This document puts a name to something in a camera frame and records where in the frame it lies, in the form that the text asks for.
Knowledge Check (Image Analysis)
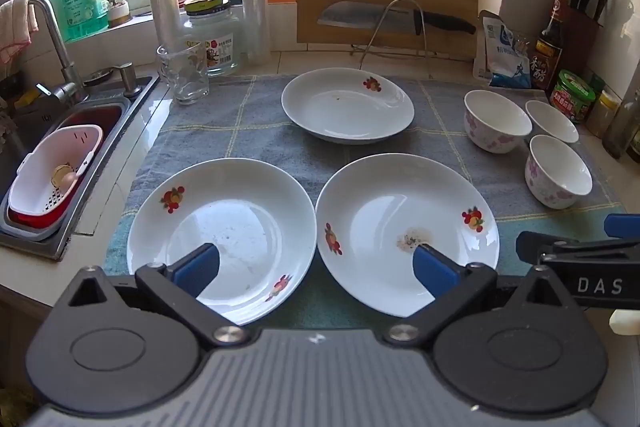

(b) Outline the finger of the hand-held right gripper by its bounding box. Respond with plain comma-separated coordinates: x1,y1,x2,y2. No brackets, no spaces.
516,231,640,266
604,213,640,239

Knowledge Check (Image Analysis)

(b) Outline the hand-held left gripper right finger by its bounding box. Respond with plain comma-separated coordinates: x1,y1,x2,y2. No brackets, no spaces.
386,243,571,348

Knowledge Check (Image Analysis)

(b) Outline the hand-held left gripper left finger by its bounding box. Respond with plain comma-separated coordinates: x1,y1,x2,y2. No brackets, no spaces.
67,243,251,348

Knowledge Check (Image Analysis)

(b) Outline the white fruit print plate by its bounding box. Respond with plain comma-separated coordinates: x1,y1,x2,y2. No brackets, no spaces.
281,67,416,144
126,158,316,327
315,153,501,319

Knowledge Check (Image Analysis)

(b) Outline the white pink flower bowl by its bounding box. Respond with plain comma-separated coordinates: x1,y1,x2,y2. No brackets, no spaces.
464,89,533,154
524,134,594,210
525,100,580,144

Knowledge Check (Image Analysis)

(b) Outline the person's right hand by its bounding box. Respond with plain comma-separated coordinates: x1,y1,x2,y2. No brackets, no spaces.
609,310,640,336

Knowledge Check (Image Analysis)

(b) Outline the clear glass bottle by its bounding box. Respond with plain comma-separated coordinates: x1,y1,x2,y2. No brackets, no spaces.
602,87,640,160

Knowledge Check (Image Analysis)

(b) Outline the small yellow spice jar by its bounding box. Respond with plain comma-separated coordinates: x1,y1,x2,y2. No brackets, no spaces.
586,89,621,138

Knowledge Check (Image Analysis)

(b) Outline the green lidded sauce jar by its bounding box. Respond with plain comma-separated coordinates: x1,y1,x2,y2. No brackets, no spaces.
550,69,597,122

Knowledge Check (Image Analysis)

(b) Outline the grey checked cloth mat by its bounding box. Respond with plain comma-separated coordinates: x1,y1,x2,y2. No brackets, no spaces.
102,74,628,323

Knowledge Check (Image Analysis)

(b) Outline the beige round object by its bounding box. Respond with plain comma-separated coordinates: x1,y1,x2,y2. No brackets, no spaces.
52,164,80,188

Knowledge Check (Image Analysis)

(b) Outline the white and red drain basket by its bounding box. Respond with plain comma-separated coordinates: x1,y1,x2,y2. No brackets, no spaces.
7,125,104,230

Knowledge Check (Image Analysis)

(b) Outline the dark vinegar bottle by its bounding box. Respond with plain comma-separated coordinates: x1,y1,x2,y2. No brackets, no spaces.
530,0,568,90

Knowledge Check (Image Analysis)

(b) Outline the dark knife block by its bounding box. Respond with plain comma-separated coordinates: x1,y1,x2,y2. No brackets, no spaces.
564,3,602,78

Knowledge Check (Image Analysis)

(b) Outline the clear drinking glass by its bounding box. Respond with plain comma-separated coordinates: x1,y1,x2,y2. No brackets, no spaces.
156,43,210,105

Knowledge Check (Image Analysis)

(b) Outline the metal soap dispenser pump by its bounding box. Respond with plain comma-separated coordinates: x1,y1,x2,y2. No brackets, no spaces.
112,62,143,98

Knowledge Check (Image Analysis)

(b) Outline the white and blue pouch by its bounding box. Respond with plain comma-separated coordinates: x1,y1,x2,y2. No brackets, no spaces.
472,10,533,90

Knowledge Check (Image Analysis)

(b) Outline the metal sink plug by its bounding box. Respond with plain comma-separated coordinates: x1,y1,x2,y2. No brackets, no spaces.
82,68,118,86

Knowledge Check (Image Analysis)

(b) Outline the glass jar with green lid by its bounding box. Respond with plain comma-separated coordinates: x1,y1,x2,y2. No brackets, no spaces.
181,0,242,76

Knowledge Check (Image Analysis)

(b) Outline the small potted plant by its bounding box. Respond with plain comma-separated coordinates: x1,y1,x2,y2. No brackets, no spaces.
106,0,132,28

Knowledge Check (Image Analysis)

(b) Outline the metal faucet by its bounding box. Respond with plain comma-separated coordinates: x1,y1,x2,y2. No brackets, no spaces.
29,0,87,105

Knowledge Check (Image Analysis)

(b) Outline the pink dish cloth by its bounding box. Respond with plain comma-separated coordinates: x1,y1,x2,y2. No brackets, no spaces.
0,0,40,65

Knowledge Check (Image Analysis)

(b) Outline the black handled cleaver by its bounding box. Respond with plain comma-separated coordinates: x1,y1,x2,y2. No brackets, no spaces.
318,2,477,36

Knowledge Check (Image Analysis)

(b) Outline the metal wire rack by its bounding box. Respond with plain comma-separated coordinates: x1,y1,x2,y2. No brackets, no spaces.
350,0,438,70

